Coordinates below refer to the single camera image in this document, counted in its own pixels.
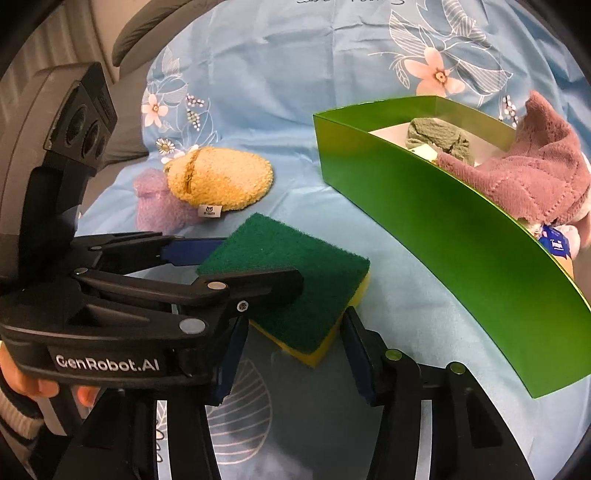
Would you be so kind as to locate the yellow plush toy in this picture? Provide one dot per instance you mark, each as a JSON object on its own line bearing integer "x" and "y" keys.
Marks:
{"x": 221, "y": 177}

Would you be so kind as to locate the green box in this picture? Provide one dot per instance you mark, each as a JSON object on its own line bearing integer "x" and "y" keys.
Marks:
{"x": 452, "y": 258}

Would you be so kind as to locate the mauve quilted cloth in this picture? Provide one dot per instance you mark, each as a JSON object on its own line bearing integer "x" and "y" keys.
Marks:
{"x": 531, "y": 180}

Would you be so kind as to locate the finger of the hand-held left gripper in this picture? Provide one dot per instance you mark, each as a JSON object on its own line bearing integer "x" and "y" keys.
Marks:
{"x": 268, "y": 287}
{"x": 184, "y": 251}

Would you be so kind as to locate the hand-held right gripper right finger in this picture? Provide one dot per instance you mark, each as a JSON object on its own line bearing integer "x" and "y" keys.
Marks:
{"x": 356, "y": 357}

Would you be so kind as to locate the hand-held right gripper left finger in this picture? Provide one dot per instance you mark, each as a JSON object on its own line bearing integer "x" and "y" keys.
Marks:
{"x": 227, "y": 364}

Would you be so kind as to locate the purple plush toy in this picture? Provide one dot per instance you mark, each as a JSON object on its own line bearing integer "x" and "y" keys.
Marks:
{"x": 157, "y": 207}

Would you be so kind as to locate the green knitted cloth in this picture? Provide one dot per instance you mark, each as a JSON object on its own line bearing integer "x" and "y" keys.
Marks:
{"x": 438, "y": 136}

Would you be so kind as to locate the light blue floral bedsheet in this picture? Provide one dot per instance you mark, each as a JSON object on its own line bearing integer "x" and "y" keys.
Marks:
{"x": 300, "y": 92}

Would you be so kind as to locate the person's left hand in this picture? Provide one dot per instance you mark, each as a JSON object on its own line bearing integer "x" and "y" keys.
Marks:
{"x": 25, "y": 381}

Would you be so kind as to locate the green and yellow sponge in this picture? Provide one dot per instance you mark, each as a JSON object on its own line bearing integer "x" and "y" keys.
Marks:
{"x": 300, "y": 251}

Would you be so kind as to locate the person's left forearm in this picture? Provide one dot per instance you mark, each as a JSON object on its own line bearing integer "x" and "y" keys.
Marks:
{"x": 18, "y": 420}

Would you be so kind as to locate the grey sofa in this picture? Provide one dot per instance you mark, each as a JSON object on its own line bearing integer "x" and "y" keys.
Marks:
{"x": 134, "y": 37}

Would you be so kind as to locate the blue hang tag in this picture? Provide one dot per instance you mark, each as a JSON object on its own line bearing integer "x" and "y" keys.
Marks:
{"x": 555, "y": 241}

